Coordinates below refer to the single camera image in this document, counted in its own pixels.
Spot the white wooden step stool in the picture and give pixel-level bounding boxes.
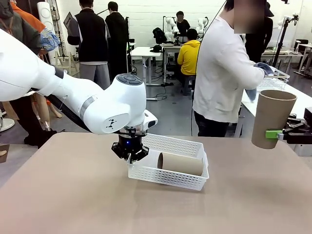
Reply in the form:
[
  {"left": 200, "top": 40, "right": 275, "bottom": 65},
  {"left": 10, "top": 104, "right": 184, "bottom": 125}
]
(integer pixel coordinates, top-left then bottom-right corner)
[{"left": 55, "top": 50, "right": 80, "bottom": 77}]

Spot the person in yellow hoodie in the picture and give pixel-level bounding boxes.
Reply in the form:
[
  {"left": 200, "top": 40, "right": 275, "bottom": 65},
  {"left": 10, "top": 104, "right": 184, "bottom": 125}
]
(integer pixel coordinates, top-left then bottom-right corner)
[{"left": 176, "top": 28, "right": 202, "bottom": 76}]

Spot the brown mannequin base board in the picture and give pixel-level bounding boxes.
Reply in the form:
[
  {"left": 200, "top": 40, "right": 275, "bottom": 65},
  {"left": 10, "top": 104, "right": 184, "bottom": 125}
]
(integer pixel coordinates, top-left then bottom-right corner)
[{"left": 0, "top": 143, "right": 11, "bottom": 164}]

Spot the black camera stand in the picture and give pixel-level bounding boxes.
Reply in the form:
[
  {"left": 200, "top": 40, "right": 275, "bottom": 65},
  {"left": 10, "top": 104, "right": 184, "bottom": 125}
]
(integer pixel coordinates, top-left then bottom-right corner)
[{"left": 272, "top": 13, "right": 300, "bottom": 71}]

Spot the long lab desk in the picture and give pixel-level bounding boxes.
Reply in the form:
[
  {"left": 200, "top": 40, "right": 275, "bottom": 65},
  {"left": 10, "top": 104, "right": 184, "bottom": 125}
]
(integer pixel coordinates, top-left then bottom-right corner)
[{"left": 260, "top": 50, "right": 312, "bottom": 74}]

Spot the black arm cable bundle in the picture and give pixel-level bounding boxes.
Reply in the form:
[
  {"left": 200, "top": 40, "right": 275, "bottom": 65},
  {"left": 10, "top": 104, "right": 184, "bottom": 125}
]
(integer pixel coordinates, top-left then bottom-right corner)
[{"left": 24, "top": 89, "right": 95, "bottom": 134}]

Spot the white round fan base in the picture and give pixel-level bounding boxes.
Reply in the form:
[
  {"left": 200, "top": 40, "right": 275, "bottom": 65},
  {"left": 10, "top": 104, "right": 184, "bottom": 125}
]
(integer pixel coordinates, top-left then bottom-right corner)
[{"left": 0, "top": 117, "right": 16, "bottom": 133}]

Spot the white wire dish rack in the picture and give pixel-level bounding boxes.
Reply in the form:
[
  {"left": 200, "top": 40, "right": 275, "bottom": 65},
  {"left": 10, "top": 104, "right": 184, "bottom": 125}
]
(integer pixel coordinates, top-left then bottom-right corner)
[{"left": 257, "top": 65, "right": 291, "bottom": 91}]

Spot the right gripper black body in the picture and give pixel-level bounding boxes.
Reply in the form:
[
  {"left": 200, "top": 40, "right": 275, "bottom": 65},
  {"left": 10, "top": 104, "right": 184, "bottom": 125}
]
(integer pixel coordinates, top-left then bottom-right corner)
[{"left": 303, "top": 107, "right": 312, "bottom": 125}]

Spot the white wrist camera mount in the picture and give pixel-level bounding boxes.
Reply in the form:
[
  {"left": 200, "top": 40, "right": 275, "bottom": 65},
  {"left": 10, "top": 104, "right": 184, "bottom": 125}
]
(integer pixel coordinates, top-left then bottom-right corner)
[{"left": 142, "top": 109, "right": 158, "bottom": 134}]

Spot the person's right hand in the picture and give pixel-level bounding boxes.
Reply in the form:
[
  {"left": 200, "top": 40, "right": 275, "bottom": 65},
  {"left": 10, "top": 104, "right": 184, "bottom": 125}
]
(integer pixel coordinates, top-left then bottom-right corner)
[{"left": 253, "top": 62, "right": 274, "bottom": 77}]

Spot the white perforated plastic basket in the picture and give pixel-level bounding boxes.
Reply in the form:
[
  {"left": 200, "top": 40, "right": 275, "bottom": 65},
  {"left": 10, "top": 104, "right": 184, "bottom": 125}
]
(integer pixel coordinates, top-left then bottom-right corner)
[{"left": 126, "top": 133, "right": 210, "bottom": 192}]

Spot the black pole stand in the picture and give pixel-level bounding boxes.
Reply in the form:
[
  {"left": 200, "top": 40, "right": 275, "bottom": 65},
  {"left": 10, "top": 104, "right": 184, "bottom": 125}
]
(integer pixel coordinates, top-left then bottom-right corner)
[{"left": 124, "top": 16, "right": 132, "bottom": 74}]

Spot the mannequin in orange blue clothes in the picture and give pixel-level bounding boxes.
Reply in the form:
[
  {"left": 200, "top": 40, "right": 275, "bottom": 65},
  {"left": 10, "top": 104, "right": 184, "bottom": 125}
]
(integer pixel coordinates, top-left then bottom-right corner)
[{"left": 9, "top": 0, "right": 63, "bottom": 132}]

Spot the grey laptop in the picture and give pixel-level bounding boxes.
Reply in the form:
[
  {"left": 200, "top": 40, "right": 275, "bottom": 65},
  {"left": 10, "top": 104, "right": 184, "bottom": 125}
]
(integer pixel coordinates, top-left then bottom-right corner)
[{"left": 63, "top": 12, "right": 74, "bottom": 37}]

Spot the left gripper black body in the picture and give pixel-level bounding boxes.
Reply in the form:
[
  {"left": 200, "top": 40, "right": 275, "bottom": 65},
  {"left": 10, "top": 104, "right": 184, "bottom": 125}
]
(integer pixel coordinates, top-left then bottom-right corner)
[{"left": 117, "top": 133, "right": 144, "bottom": 156}]

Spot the white work table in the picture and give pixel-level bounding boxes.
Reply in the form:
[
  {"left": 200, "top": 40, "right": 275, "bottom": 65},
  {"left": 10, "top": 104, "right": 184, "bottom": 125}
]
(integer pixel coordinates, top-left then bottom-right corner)
[{"left": 235, "top": 73, "right": 312, "bottom": 156}]

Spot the grey lab desk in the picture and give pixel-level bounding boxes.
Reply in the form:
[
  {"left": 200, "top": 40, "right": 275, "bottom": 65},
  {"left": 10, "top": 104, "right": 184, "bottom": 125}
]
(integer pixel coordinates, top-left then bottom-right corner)
[{"left": 162, "top": 42, "right": 195, "bottom": 83}]

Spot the person in white top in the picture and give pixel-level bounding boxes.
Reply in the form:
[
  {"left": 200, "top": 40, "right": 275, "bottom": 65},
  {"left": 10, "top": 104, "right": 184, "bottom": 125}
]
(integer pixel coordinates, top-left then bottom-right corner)
[{"left": 191, "top": 0, "right": 275, "bottom": 137}]

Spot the black backpack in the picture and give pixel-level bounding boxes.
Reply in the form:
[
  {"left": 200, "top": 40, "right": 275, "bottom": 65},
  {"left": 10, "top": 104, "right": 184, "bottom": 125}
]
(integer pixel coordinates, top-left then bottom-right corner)
[{"left": 152, "top": 27, "right": 168, "bottom": 44}]

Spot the grey stool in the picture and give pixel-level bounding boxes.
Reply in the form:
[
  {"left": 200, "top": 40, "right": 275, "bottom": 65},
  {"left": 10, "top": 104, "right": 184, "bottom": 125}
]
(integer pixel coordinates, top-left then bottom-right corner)
[{"left": 181, "top": 75, "right": 195, "bottom": 96}]

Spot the seated person in black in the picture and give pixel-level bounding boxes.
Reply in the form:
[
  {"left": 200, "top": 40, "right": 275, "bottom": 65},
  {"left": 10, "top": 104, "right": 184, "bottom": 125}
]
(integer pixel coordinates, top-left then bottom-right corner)
[{"left": 175, "top": 11, "right": 191, "bottom": 34}]

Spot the white slotted column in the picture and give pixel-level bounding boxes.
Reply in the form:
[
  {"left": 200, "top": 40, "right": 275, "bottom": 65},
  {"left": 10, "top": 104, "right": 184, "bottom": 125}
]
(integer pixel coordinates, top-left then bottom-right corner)
[{"left": 36, "top": 1, "right": 61, "bottom": 66}]

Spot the tall brown cup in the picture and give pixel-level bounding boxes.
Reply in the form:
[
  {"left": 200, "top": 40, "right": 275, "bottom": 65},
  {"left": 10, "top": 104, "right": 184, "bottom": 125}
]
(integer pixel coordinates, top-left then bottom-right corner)
[
  {"left": 251, "top": 89, "right": 298, "bottom": 150},
  {"left": 156, "top": 151, "right": 205, "bottom": 176}
]

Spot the person in dark green jacket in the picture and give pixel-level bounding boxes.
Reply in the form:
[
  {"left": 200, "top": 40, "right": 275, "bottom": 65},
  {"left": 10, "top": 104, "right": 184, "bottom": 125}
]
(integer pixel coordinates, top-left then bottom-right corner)
[{"left": 0, "top": 0, "right": 58, "bottom": 149}]

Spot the person in black vest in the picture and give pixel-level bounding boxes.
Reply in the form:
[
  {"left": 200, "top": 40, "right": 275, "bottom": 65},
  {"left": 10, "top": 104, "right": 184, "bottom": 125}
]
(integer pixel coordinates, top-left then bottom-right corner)
[{"left": 67, "top": 0, "right": 111, "bottom": 90}]

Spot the person in long black coat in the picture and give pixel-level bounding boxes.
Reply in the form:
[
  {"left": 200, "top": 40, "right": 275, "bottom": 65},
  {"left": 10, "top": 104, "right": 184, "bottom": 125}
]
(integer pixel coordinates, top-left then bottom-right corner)
[{"left": 104, "top": 1, "right": 130, "bottom": 81}]

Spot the white standing desk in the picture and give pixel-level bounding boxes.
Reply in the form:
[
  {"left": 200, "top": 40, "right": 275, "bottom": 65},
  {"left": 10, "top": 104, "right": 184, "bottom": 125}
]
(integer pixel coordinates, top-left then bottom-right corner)
[{"left": 130, "top": 46, "right": 163, "bottom": 101}]

